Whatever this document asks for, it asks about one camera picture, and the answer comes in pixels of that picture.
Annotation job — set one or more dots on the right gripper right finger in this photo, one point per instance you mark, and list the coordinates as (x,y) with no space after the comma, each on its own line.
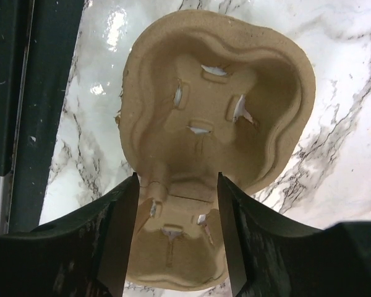
(269,254)

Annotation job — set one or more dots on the brown cardboard cup carrier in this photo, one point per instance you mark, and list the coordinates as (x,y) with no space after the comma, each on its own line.
(204,94)

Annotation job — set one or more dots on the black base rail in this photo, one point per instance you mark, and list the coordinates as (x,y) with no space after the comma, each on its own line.
(37,42)

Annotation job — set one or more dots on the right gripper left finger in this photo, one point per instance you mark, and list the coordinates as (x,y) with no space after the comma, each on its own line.
(84,253)

